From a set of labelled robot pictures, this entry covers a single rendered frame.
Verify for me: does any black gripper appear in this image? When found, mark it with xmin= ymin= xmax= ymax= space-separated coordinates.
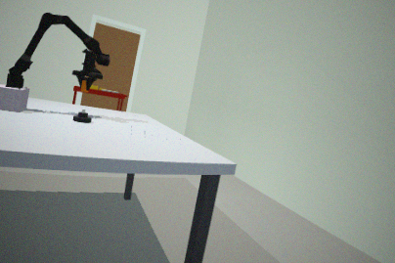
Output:
xmin=72 ymin=62 xmax=103 ymax=91

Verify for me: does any orange knob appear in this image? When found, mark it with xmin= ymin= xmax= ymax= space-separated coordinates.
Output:
xmin=80 ymin=80 xmax=88 ymax=92

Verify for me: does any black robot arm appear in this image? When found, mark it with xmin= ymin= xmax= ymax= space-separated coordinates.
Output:
xmin=5 ymin=13 xmax=110 ymax=89

